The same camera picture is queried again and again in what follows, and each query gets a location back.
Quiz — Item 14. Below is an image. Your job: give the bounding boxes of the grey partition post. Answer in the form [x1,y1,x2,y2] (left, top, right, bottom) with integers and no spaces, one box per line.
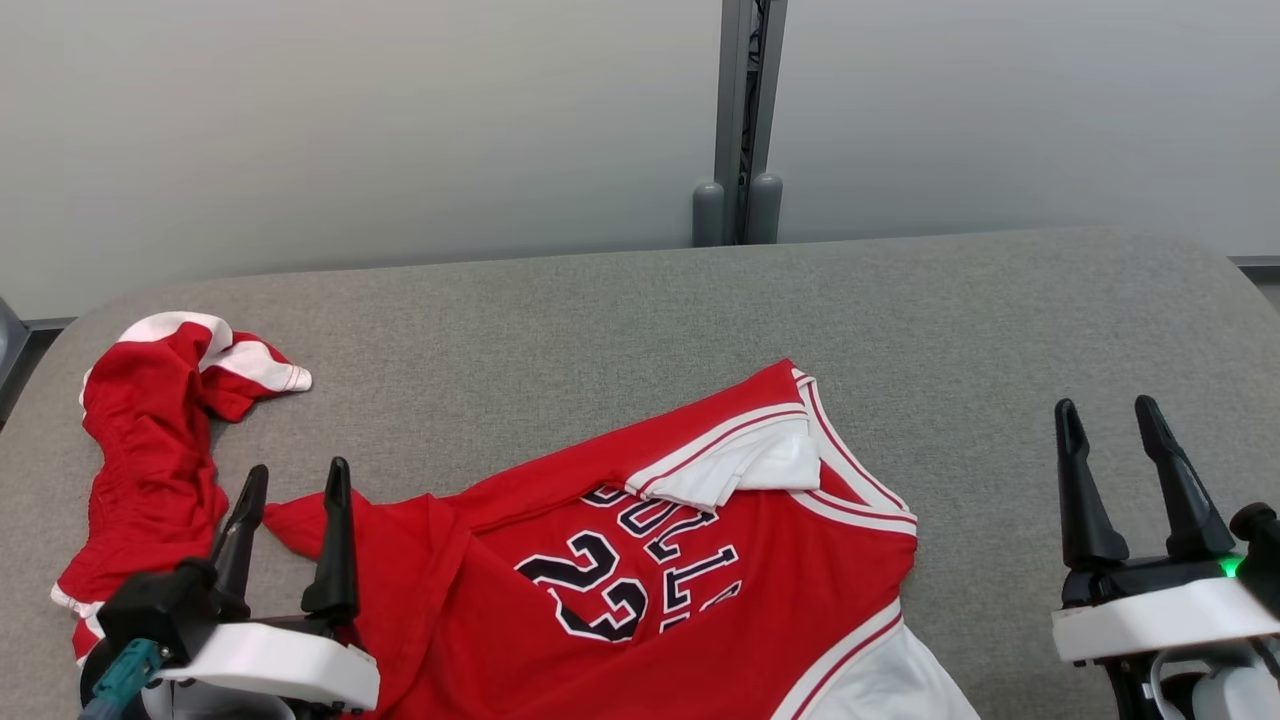
[692,0,791,248]

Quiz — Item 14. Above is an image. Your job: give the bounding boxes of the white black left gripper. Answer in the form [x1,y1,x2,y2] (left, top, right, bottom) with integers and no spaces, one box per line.
[155,457,382,711]

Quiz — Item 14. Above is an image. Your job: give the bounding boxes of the red white basketball shorts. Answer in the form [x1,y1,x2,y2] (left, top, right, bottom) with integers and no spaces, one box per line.
[50,310,314,667]

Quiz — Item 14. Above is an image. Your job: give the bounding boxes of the teal left camera connector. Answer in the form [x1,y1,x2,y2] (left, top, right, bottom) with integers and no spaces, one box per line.
[80,638,171,720]

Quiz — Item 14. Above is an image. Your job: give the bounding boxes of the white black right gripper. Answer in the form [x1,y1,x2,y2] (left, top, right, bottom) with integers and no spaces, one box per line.
[1050,395,1280,665]

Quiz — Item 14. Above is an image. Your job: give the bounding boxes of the red number 23 basketball jersey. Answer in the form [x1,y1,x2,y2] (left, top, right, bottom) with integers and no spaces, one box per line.
[262,358,983,720]

